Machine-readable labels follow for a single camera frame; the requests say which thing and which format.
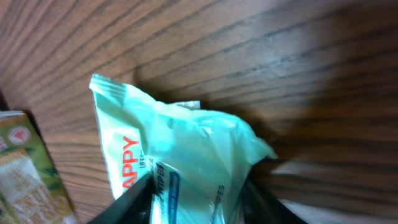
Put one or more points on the green yellow snack packet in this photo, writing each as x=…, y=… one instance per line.
x=31, y=189

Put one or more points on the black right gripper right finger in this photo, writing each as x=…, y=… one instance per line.
x=259, y=206

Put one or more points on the teal wet wipes pack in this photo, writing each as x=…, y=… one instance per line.
x=199, y=159

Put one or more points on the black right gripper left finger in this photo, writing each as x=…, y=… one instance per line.
x=133, y=207

